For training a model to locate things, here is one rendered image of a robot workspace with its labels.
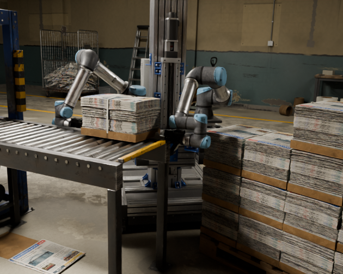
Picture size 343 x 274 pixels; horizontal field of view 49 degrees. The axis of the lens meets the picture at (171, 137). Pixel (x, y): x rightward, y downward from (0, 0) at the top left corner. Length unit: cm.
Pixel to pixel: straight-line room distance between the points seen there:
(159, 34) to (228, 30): 633
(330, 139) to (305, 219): 45
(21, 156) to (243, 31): 747
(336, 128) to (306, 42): 690
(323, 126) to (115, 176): 101
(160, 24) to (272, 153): 132
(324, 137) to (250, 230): 73
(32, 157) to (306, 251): 148
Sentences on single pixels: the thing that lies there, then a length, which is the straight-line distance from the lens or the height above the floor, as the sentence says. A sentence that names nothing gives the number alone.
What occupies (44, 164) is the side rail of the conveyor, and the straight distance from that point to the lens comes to 199.
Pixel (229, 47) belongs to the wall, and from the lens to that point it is 912.
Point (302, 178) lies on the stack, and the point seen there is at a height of 69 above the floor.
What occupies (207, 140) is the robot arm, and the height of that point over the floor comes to 82.
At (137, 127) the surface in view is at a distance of 207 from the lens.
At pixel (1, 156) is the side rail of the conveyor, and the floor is 74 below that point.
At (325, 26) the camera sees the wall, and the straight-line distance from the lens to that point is 876.
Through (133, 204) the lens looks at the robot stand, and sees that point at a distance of 276.
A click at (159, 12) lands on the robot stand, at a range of 290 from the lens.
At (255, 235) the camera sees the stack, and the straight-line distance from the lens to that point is 232.
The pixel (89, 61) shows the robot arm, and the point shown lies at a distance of 257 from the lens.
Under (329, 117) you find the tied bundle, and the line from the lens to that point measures 194.
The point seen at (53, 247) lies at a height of 1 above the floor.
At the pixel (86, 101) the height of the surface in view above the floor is 101.
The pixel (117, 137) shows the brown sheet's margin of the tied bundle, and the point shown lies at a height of 83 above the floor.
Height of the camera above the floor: 132
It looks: 13 degrees down
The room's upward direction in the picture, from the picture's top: 2 degrees clockwise
